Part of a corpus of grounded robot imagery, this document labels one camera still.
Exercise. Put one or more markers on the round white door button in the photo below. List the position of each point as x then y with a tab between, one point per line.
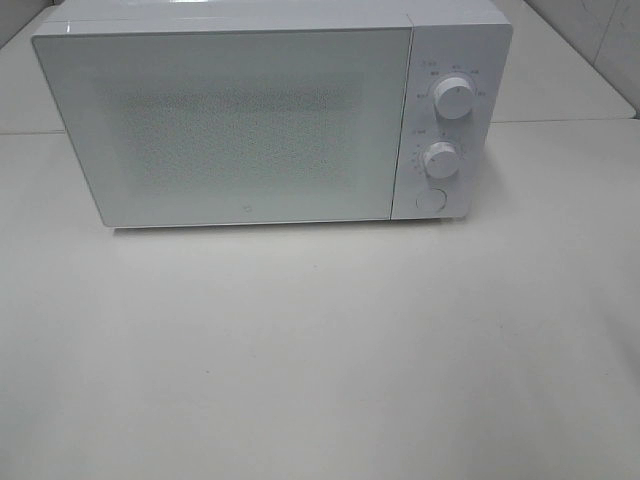
431	200

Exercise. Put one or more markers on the upper white control knob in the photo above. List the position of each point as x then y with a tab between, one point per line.
454	96

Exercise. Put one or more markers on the white timer knob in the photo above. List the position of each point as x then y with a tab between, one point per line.
441	160

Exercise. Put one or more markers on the white microwave door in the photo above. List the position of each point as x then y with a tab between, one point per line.
233	128

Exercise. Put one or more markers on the white microwave oven body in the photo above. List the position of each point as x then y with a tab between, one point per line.
471	38

